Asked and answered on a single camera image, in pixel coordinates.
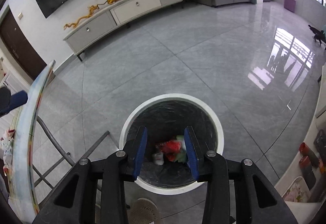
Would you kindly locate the black stand legs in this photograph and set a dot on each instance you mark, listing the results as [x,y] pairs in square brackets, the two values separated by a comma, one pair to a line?
[317,35]

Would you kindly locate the white wall cabinet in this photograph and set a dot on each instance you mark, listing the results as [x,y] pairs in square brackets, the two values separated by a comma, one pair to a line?
[12,81]

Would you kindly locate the grey metal table frame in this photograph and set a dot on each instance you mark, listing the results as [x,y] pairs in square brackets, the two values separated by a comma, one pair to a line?
[98,141]

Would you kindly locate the small white crumpled wrapper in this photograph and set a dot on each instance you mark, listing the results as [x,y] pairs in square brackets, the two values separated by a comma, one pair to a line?
[158,158]

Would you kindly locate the beige slipper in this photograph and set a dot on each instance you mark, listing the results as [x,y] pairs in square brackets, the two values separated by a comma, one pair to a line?
[145,211]

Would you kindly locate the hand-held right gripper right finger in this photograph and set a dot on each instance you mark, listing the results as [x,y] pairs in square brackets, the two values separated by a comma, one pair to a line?
[191,157]

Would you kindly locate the white and red toy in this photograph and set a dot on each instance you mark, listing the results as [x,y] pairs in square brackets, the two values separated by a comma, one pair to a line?
[7,147]

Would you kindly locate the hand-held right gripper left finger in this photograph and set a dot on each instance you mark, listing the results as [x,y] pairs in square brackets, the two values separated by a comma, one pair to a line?
[141,155]

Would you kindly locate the white low furniture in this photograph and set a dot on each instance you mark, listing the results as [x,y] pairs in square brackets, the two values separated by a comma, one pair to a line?
[309,134]

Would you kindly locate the brown door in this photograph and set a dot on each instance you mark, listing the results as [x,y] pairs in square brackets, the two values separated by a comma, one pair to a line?
[17,43]

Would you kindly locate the red crumpled wrapper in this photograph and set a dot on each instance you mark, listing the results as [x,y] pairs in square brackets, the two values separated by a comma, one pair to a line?
[170,147]

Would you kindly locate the green wrapper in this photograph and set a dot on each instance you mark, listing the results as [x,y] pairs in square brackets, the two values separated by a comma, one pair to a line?
[181,155]

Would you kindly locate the white television cabinet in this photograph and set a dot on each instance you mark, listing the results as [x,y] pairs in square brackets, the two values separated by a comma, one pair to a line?
[132,5]

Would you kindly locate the white round trash bin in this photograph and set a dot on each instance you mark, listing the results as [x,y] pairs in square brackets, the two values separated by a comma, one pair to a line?
[173,96]

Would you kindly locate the white light switch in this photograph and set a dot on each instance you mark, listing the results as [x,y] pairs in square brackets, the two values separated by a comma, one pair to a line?
[20,16]

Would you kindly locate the golden dragon ornament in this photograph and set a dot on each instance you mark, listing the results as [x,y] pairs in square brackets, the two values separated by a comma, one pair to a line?
[84,17]

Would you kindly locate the red jar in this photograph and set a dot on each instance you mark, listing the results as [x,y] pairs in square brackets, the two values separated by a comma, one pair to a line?
[304,148]
[305,162]

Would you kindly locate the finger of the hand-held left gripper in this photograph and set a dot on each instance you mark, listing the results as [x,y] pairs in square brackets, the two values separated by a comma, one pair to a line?
[19,98]

